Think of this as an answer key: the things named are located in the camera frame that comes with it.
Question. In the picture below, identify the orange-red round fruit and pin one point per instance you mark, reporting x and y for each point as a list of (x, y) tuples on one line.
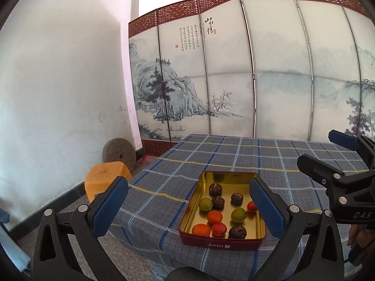
[(214, 216)]

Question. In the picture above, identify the person's right hand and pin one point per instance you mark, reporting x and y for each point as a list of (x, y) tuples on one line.
[(359, 235)]

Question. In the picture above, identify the small red fruit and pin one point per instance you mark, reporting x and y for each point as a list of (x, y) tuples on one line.
[(251, 206)]

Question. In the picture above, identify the green round fruit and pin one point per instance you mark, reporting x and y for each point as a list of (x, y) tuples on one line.
[(238, 214), (205, 204)]

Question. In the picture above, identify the red round fruit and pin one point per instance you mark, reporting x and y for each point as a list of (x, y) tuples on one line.
[(219, 229)]

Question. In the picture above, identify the white cloth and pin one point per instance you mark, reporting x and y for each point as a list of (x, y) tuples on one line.
[(14, 254)]

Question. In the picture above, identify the gold metal tin box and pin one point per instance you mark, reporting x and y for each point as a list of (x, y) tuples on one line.
[(222, 243)]

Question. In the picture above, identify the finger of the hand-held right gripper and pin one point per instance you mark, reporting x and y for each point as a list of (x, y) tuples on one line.
[(342, 139), (313, 165)]

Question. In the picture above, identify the painted landscape folding screen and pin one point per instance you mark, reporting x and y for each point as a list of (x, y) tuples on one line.
[(278, 64)]

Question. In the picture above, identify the blue plaid tablecloth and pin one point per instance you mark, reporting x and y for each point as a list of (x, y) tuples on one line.
[(234, 158)]

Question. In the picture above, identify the blue plastic object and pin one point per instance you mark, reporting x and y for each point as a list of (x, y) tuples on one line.
[(3, 216)]

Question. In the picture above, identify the dark brown round fruit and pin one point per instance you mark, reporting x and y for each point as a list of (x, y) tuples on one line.
[(237, 232), (236, 198), (218, 202), (215, 188)]

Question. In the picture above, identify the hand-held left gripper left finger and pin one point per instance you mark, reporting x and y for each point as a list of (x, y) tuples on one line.
[(111, 205)]

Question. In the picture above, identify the orange plastic stool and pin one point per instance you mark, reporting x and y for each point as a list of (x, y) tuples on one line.
[(102, 175)]

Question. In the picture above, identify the orange tangerine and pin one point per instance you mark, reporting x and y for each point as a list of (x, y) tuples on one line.
[(201, 229)]

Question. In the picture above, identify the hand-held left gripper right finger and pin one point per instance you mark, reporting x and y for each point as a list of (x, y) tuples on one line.
[(268, 207)]

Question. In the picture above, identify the grey round millstone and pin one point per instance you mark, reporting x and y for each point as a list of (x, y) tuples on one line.
[(117, 152)]

